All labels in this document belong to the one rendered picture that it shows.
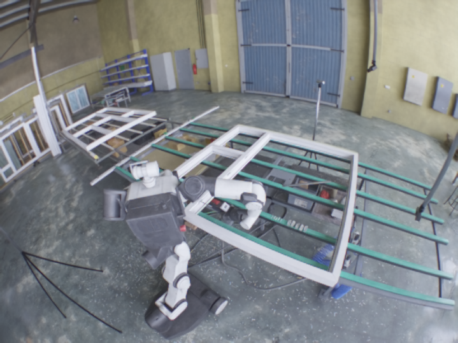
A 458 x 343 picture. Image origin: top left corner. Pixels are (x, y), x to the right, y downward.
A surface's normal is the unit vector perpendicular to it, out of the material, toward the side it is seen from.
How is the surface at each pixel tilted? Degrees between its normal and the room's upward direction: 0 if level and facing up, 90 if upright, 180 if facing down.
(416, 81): 90
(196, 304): 0
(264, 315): 0
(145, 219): 89
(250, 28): 90
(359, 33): 90
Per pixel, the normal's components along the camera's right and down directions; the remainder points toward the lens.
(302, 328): -0.07, -0.81
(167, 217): 0.26, 0.55
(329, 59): -0.55, 0.52
